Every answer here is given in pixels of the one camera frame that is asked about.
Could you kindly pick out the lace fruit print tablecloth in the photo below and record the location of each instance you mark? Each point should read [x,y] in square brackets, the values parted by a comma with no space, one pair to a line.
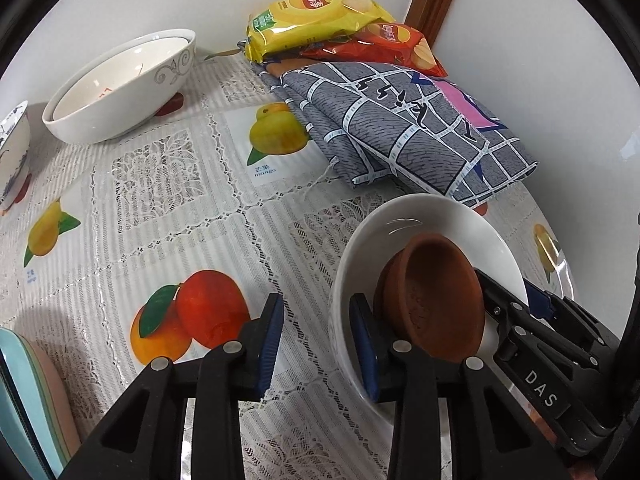
[150,210]

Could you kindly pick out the red chip bag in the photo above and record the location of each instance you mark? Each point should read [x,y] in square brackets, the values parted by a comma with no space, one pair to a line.
[390,45]

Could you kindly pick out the grey checked cloth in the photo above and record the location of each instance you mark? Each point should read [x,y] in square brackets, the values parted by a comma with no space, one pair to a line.
[400,130]

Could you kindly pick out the small brown clay bowl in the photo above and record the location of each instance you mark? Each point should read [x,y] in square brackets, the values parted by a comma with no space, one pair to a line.
[440,300]
[387,290]

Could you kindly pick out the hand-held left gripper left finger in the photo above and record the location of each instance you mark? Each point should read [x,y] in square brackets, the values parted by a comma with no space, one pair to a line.
[270,347]

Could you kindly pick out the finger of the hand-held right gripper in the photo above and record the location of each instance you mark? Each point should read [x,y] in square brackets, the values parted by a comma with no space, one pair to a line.
[502,305]
[542,305]

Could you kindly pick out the pink packet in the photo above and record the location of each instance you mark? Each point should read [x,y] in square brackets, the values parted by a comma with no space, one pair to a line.
[467,105]

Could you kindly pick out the wooden door frame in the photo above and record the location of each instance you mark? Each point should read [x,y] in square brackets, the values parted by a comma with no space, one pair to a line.
[435,0]

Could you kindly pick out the yellow chip bag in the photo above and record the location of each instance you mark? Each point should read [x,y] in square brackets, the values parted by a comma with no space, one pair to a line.
[320,15]

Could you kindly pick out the light blue square plate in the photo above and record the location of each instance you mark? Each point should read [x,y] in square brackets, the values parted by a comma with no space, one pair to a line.
[15,390]

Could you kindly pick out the large white patterned bowl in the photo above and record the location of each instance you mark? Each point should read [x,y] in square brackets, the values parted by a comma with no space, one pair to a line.
[125,110]
[115,77]

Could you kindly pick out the green square plate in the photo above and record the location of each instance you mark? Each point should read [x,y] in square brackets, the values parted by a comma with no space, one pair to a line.
[39,385]

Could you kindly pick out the small white patterned bowl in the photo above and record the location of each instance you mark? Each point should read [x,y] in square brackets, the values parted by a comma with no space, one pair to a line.
[435,220]

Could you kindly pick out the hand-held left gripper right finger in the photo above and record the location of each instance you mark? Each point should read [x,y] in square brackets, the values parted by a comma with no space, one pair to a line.
[362,357]

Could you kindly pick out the blue crane patterned bowl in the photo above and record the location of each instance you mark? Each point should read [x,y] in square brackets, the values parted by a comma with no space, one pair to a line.
[12,155]

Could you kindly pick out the pink square plate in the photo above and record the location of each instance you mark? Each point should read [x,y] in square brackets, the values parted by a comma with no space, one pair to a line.
[62,410]

